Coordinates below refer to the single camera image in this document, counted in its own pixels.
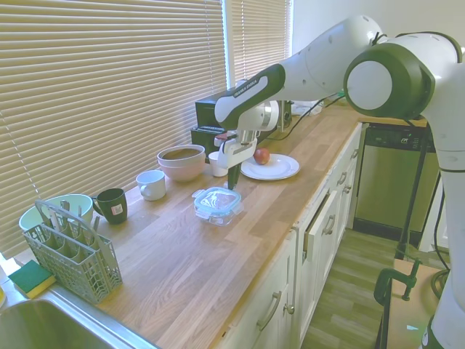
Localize stainless steel sink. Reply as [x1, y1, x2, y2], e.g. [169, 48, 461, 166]
[0, 286, 157, 349]

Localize ribbed white cup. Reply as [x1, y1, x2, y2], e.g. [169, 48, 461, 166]
[208, 151, 230, 178]

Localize black toaster oven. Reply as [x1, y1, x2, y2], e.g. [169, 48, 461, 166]
[190, 89, 294, 153]

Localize black mug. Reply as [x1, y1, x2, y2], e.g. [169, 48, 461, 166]
[90, 188, 129, 225]

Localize clear lid with teal rim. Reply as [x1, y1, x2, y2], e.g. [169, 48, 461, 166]
[192, 186, 243, 219]

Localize narrow beige window blind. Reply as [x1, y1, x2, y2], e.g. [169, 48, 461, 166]
[230, 0, 294, 88]

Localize green and yellow sponge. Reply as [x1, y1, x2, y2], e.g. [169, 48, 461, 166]
[7, 260, 57, 300]

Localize dark green clamp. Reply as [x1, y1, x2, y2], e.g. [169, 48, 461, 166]
[373, 257, 424, 306]

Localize stainless steel dishwasher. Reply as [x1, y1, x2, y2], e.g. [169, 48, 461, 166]
[352, 123, 442, 233]

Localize pink and grey stacked bowls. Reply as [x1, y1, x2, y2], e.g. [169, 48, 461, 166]
[157, 144, 206, 170]

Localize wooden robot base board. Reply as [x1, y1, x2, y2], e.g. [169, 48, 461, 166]
[381, 257, 451, 349]

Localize mint green bowl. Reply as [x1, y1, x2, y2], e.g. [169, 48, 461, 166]
[18, 193, 94, 233]

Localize green cable coil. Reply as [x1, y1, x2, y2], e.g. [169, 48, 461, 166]
[430, 268, 450, 301]

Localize white plate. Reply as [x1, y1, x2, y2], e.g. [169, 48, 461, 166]
[240, 153, 302, 181]

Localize clear glass food container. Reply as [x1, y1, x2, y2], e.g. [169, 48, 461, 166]
[195, 203, 243, 227]

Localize wide white mug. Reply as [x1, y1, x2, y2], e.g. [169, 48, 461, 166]
[135, 169, 167, 201]

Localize white kitchen cabinet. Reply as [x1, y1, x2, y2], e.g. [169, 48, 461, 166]
[217, 123, 364, 349]

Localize wide beige window blind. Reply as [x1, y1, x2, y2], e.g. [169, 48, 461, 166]
[0, 0, 228, 261]

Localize black camera tripod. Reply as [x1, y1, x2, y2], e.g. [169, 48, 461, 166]
[394, 116, 433, 259]

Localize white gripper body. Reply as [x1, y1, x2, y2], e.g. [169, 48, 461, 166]
[217, 137, 259, 171]

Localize pink bowl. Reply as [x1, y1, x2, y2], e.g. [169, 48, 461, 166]
[158, 159, 206, 182]

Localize grey plastic cutlery basket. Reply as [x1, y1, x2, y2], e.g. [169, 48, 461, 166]
[23, 198, 124, 305]

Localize white plastic bag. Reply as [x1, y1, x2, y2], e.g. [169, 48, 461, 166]
[292, 100, 324, 116]

